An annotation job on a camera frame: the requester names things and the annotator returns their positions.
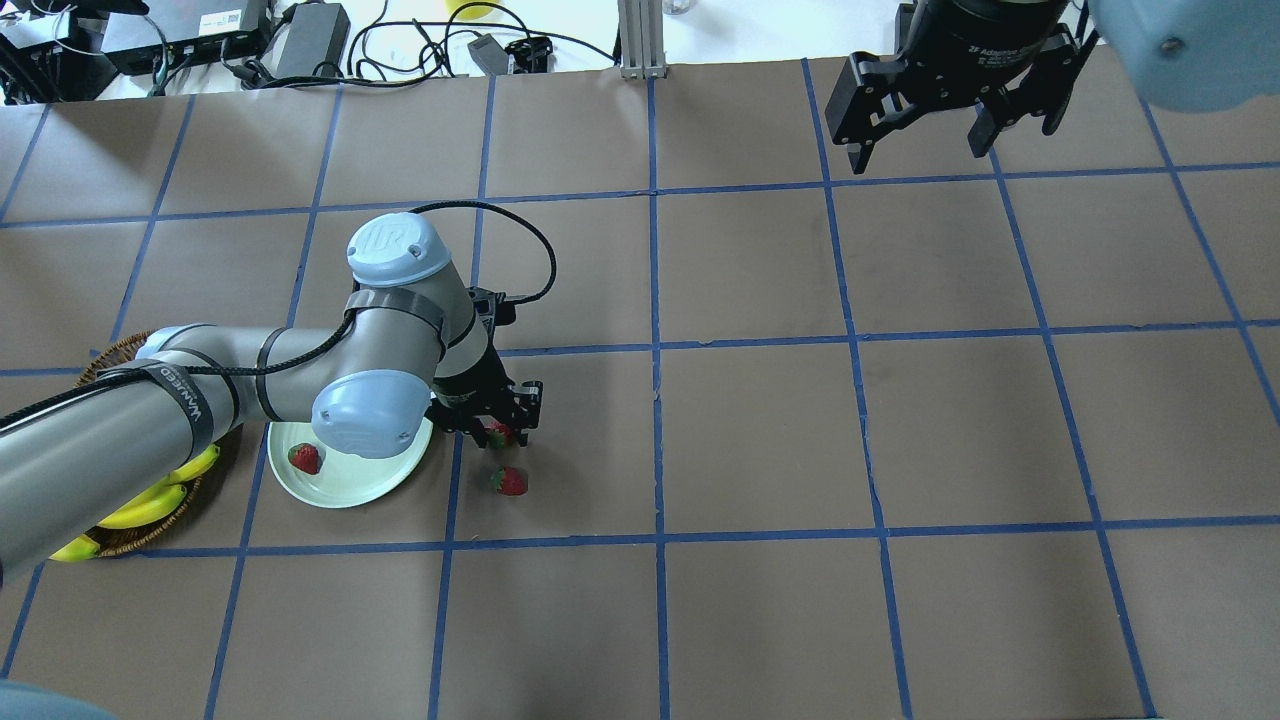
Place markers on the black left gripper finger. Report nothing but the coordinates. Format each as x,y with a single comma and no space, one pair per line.
524,413
472,427

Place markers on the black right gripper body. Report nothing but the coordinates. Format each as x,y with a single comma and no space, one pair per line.
985,45

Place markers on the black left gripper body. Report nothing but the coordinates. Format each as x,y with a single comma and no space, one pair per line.
481,383

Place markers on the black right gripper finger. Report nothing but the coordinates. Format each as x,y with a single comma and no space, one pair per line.
867,104
1044,92

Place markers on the red strawberry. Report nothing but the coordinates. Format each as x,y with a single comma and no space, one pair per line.
499,435
306,458
509,481

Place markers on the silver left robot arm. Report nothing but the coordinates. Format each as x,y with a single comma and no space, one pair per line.
414,343

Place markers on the pale green plate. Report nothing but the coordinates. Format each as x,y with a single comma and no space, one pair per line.
341,481

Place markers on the yellow banana bunch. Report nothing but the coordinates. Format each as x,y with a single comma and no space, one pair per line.
140,505

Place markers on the wicker fruit basket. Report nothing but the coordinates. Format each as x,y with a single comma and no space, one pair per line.
140,500

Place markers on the black power adapter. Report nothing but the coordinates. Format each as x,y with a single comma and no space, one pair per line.
314,38

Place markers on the aluminium frame post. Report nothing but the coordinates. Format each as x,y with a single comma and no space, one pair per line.
640,32

